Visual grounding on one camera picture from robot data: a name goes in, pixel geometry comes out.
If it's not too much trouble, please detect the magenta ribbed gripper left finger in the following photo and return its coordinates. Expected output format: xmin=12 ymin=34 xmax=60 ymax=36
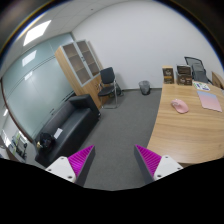
xmin=46 ymin=145 xmax=95 ymax=187

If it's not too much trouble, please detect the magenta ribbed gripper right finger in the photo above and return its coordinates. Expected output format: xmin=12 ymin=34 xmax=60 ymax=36
xmin=134 ymin=145 xmax=182 ymax=184

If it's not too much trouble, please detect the pink computer mouse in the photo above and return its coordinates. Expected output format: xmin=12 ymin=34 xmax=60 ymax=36
xmin=171 ymin=99 xmax=189 ymax=114

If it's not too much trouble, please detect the pink mouse pad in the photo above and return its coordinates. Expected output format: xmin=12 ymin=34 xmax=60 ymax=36
xmin=197 ymin=91 xmax=222 ymax=112

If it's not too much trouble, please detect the black bag on sofa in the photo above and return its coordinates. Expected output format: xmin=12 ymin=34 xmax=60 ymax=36
xmin=36 ymin=133 xmax=55 ymax=152

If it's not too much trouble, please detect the white paper on sofa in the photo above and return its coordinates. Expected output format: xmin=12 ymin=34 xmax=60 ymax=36
xmin=54 ymin=128 xmax=63 ymax=139

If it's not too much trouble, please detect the black leather sofa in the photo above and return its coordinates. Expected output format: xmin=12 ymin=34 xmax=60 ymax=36
xmin=33 ymin=94 xmax=100 ymax=167

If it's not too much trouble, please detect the grey mesh waste bin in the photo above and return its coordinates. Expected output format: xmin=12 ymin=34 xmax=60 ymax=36
xmin=139 ymin=80 xmax=151 ymax=95

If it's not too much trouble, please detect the black visitor chair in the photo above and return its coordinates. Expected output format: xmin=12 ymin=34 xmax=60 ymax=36
xmin=98 ymin=67 xmax=118 ymax=108

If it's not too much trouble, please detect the dark box stack right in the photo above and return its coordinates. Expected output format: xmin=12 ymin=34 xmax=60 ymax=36
xmin=176 ymin=65 xmax=192 ymax=86

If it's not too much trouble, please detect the white printed leaflet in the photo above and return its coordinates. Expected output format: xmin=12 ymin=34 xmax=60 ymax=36
xmin=193 ymin=81 xmax=210 ymax=91

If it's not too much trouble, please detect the dark brown box left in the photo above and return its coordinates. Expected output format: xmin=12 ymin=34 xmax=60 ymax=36
xmin=162 ymin=66 xmax=174 ymax=84

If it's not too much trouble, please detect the wooden glass-door cabinet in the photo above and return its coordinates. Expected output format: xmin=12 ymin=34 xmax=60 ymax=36
xmin=55 ymin=40 xmax=101 ymax=109

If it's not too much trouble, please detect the rectangular ceiling light panel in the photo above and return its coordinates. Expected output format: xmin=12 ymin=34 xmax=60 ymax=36
xmin=23 ymin=20 xmax=51 ymax=46

